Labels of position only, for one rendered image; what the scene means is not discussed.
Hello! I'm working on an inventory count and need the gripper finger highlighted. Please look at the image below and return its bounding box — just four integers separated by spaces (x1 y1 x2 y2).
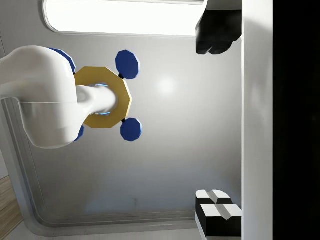
195 0 243 56
195 189 243 240

